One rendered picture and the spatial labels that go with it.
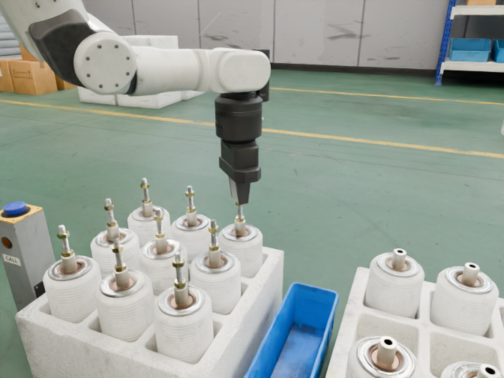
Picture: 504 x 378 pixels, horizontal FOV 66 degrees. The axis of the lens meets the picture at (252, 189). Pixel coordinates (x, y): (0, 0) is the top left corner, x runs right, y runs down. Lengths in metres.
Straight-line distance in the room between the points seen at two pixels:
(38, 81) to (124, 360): 3.82
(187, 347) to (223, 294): 0.12
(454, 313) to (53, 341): 0.70
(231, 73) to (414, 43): 4.97
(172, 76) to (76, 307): 0.44
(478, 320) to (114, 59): 0.70
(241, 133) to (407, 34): 4.92
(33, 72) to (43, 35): 3.80
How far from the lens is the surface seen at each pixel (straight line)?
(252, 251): 0.82
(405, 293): 0.77
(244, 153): 0.72
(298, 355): 0.92
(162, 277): 0.78
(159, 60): 0.62
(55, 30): 0.53
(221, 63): 0.64
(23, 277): 0.95
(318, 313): 0.95
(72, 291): 0.77
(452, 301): 0.77
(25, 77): 4.42
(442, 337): 0.79
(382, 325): 0.78
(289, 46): 5.83
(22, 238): 0.90
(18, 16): 0.54
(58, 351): 0.82
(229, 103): 0.70
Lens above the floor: 0.67
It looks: 24 degrees down
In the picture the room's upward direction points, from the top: straight up
